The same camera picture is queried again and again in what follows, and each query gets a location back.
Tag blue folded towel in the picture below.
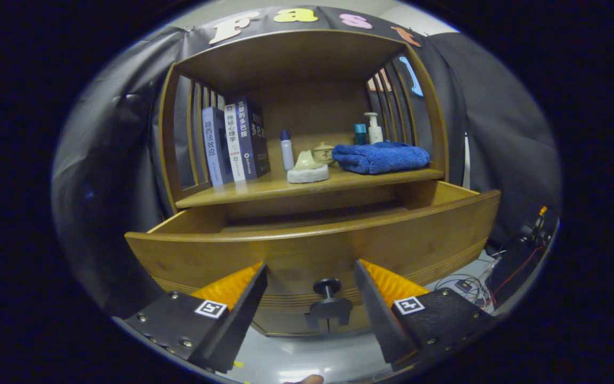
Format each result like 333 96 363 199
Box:
332 141 431 175

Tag light blue book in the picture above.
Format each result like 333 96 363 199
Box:
201 106 233 187

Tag tangled floor cables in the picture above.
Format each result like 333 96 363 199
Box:
435 256 505 313

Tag white bottle blue cap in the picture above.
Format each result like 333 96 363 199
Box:
280 130 295 172

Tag wooden countertop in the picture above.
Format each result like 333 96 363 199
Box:
175 160 445 210

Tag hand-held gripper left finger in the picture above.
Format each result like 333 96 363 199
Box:
123 262 269 374

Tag beige lidded teacup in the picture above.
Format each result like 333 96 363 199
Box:
311 141 335 166

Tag black drawer knob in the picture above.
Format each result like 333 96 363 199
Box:
305 278 353 332

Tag black equipment orange clip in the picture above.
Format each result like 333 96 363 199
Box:
491 205 555 305

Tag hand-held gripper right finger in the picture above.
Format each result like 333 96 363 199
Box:
353 259 494 372

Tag white spine book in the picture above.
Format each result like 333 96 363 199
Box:
224 103 247 183

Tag cream scrubbing brush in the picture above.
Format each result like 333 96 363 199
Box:
286 150 330 184

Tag white pump bottle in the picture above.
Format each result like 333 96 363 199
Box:
363 112 384 145

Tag wooden cabinet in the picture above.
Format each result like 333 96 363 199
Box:
158 29 450 338

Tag dark blue book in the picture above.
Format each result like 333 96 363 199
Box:
233 95 271 181

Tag wooden drawer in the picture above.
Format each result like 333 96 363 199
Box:
125 180 502 323

